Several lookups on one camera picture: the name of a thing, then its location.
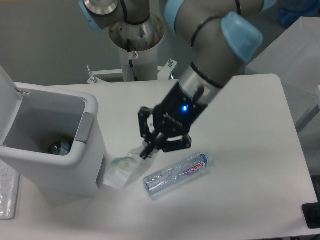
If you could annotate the green bottle inside can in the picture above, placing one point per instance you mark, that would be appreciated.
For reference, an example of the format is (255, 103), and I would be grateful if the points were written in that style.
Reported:
(61, 147)

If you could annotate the white trash can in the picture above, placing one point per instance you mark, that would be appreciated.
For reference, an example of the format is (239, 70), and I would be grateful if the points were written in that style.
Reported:
(32, 117)

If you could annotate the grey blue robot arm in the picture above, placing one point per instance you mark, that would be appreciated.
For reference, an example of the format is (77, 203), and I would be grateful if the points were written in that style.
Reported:
(217, 30)

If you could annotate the black device at edge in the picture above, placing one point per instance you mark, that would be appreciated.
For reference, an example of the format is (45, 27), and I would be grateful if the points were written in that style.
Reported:
(311, 212)

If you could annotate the white plastic bag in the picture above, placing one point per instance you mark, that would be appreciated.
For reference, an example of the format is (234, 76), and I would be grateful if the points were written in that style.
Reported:
(123, 171)

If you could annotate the white pedestal foot bracket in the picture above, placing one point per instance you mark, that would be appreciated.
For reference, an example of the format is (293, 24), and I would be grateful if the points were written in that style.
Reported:
(165, 72)

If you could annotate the paper sheet in sleeve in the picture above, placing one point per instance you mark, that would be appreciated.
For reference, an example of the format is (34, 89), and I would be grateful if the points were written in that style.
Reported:
(9, 188)

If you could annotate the white side table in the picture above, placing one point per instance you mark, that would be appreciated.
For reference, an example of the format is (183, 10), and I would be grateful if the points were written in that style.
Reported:
(295, 58)

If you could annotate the clear plastic water bottle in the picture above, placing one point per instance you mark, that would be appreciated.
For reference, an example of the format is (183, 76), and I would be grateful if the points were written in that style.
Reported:
(176, 173)

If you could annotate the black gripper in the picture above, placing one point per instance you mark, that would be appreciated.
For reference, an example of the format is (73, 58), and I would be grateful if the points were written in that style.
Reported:
(173, 117)

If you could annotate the blue object in background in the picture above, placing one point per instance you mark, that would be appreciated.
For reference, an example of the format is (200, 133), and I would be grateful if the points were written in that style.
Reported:
(291, 10)

